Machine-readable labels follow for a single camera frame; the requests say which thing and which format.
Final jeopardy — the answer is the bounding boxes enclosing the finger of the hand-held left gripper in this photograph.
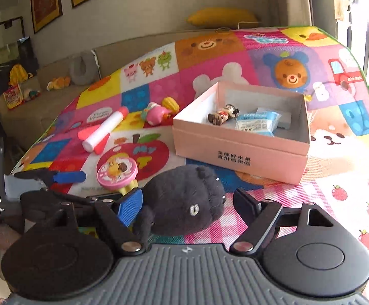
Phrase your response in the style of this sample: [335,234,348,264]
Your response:
[13,169,87,185]
[20,189,123,221]

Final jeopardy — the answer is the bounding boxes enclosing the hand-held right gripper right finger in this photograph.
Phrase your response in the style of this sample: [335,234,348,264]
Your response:
[230,188,339,256]

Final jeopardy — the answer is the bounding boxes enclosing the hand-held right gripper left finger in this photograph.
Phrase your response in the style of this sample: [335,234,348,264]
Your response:
[49,188,147,256]

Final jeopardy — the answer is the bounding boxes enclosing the pink round toy yellow handle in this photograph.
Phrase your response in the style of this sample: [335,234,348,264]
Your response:
[96,152,139,196]

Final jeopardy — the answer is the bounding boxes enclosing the black plush toy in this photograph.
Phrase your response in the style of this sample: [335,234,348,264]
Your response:
[134,164,226,245]

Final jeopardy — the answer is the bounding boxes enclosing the pink cardboard box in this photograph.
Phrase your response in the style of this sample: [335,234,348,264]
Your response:
[172,81,310,185]

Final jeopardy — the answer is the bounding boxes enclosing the white foam rocket red fins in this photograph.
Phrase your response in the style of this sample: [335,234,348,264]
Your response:
[77,106,129,156]

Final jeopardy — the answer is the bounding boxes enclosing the blue white tissue packet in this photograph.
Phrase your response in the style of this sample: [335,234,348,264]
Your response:
[234,108,282,137]

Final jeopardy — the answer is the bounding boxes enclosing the white plastic device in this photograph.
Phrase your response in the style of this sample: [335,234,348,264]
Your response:
[256,107,294,130]

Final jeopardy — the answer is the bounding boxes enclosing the small doll figurine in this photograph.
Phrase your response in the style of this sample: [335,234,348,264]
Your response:
[208,104,240,126]

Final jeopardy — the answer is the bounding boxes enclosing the pink pig toy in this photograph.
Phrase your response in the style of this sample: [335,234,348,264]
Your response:
[141,102,172,125]

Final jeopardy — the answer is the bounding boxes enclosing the yellow corn toy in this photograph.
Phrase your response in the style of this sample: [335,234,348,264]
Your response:
[161,97,180,112]

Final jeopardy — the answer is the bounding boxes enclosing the pink printed pouch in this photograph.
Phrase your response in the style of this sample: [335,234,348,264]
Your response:
[3,84,24,110]

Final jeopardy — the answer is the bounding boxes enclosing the small colourful toy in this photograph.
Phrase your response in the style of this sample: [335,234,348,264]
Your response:
[23,88,42,102]

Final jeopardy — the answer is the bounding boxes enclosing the orange plush toy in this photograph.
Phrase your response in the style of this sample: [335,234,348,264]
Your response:
[47,76,71,91]

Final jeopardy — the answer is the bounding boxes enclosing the grey neck pillow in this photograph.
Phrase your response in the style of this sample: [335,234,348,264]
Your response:
[69,53,102,86]

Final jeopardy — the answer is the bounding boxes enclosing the dark shelf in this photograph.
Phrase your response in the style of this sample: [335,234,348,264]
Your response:
[0,16,39,124]

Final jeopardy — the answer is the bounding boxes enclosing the colourful cartoon play mat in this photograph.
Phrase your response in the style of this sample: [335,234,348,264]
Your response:
[11,27,369,305]

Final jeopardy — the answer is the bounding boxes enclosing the yellow pillow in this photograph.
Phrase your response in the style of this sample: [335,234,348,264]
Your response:
[187,7,258,29]

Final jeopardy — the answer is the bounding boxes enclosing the beige curtain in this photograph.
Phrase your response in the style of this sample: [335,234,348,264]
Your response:
[273,0,335,34]

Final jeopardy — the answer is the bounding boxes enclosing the white cable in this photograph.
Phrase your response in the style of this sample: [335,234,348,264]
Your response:
[216,21,262,34]

